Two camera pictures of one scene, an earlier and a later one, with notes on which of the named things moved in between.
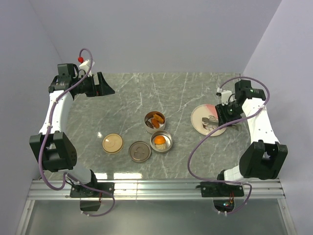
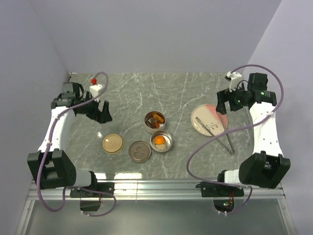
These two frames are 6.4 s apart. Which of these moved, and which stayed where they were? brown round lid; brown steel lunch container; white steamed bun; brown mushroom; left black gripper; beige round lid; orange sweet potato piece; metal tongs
Moved: left black gripper; brown mushroom; metal tongs
Stayed: white steamed bun; brown round lid; brown steel lunch container; orange sweet potato piece; beige round lid
